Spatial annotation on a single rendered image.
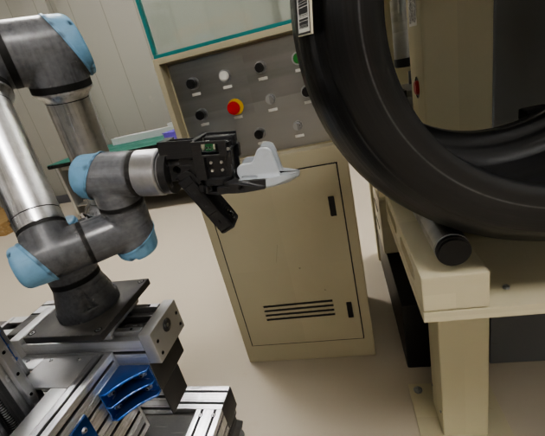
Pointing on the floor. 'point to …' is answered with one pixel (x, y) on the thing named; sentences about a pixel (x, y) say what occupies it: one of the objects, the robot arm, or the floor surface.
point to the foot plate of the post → (431, 426)
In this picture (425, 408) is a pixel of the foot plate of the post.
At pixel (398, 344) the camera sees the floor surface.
